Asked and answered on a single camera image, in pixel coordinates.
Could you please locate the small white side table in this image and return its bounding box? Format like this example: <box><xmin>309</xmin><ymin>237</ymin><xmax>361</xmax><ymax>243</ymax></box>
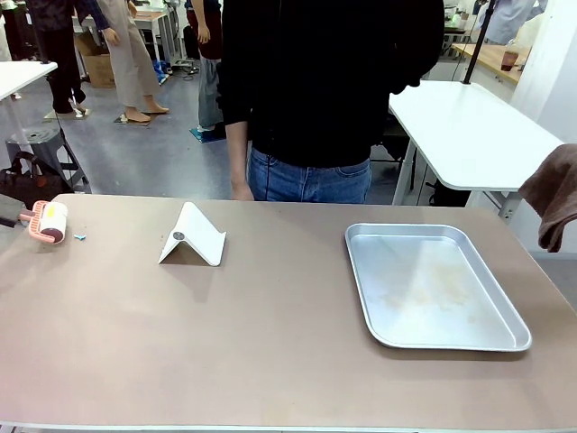
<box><xmin>0</xmin><ymin>60</ymin><xmax>59</xmax><ymax>136</ymax></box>

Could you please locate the person's right hand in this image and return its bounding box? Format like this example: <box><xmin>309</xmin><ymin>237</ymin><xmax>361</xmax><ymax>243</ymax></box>
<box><xmin>230</xmin><ymin>179</ymin><xmax>255</xmax><ymax>202</ymax></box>

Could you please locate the white folded tablet stand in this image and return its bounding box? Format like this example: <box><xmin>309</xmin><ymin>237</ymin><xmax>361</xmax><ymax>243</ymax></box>
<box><xmin>157</xmin><ymin>201</ymin><xmax>227</xmax><ymax>267</ymax></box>

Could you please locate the person in black sweater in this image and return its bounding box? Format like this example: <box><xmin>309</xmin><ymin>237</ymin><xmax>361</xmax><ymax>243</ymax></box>
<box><xmin>215</xmin><ymin>0</ymin><xmax>447</xmax><ymax>204</ymax></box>

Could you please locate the person's right forearm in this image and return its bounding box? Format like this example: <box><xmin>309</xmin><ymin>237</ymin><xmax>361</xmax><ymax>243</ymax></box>
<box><xmin>224</xmin><ymin>119</ymin><xmax>252</xmax><ymax>184</ymax></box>

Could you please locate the grey metal stool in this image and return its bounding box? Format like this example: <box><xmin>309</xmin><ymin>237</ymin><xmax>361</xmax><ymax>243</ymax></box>
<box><xmin>5</xmin><ymin>124</ymin><xmax>91</xmax><ymax>193</ymax></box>

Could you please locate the mannequin in beige clothes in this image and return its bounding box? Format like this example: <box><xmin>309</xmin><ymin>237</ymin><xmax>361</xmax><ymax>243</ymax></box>
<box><xmin>95</xmin><ymin>0</ymin><xmax>170</xmax><ymax>124</ymax></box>

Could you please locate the pink lint roller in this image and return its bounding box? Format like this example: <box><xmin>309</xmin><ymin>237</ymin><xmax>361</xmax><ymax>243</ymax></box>
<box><xmin>20</xmin><ymin>200</ymin><xmax>69</xmax><ymax>245</ymax></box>

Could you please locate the black stand pole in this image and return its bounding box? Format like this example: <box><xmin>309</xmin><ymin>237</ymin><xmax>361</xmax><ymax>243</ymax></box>
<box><xmin>463</xmin><ymin>0</ymin><xmax>498</xmax><ymax>86</ymax></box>

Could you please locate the cardboard box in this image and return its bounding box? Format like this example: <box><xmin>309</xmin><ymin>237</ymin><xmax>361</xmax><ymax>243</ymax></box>
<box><xmin>74</xmin><ymin>34</ymin><xmax>116</xmax><ymax>89</ymax></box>

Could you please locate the wooden top desk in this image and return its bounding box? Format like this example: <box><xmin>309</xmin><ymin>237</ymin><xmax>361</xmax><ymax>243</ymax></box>
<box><xmin>133</xmin><ymin>9</ymin><xmax>169</xmax><ymax>62</ymax></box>

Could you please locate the black bag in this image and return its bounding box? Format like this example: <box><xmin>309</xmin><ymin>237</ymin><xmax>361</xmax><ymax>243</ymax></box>
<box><xmin>0</xmin><ymin>152</ymin><xmax>74</xmax><ymax>200</ymax></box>

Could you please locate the blue floor mat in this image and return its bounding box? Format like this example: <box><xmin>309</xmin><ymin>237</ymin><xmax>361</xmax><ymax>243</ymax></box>
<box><xmin>188</xmin><ymin>125</ymin><xmax>227</xmax><ymax>143</ymax></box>

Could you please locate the bystander in light blue shirt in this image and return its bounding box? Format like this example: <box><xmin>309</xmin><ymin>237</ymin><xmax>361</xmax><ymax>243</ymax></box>
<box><xmin>484</xmin><ymin>0</ymin><xmax>550</xmax><ymax>46</ymax></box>

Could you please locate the bottle with red liquid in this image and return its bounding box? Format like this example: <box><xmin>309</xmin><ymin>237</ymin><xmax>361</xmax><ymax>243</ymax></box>
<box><xmin>499</xmin><ymin>39</ymin><xmax>520</xmax><ymax>73</ymax></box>

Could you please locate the silver metal tray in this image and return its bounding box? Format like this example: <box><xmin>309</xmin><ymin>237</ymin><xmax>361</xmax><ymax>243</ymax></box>
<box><xmin>344</xmin><ymin>223</ymin><xmax>533</xmax><ymax>353</ymax></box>

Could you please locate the wooden top workbench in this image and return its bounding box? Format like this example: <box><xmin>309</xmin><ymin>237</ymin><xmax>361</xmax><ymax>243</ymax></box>
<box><xmin>450</xmin><ymin>42</ymin><xmax>534</xmax><ymax>86</ymax></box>

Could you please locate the brown towel cloth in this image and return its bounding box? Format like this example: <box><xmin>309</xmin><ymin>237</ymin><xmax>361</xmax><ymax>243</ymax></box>
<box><xmin>517</xmin><ymin>143</ymin><xmax>577</xmax><ymax>253</ymax></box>

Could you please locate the large white side table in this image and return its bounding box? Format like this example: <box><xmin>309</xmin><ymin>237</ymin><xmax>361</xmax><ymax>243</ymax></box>
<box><xmin>388</xmin><ymin>79</ymin><xmax>565</xmax><ymax>213</ymax></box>

